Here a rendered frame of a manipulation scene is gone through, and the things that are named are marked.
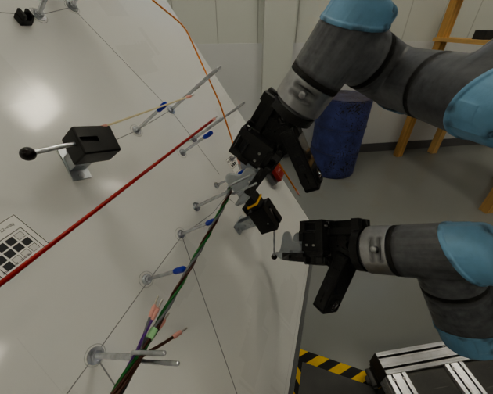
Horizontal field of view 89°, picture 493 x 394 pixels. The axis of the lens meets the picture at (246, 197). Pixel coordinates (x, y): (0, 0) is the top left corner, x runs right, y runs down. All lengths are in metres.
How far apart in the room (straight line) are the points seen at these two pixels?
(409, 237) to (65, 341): 0.42
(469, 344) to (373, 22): 0.41
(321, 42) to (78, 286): 0.40
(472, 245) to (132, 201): 0.44
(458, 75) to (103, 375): 0.48
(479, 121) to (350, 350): 1.51
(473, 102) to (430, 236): 0.16
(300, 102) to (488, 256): 0.28
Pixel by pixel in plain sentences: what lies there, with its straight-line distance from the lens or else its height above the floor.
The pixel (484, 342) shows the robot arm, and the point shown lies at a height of 1.15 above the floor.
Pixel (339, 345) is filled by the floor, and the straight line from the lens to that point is 1.69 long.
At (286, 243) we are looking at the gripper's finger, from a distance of 0.54.
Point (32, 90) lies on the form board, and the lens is 0.44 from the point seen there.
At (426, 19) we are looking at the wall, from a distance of 3.76.
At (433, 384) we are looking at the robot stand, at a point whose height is 0.21.
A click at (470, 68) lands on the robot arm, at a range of 0.34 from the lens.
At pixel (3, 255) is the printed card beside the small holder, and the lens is 0.35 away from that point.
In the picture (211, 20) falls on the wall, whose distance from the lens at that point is 2.93.
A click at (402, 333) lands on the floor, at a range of 1.88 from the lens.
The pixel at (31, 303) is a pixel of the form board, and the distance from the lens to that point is 0.35.
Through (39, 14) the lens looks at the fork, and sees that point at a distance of 0.53.
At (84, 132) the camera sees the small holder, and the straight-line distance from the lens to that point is 0.34.
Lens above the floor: 1.48
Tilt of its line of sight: 35 degrees down
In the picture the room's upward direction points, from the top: straight up
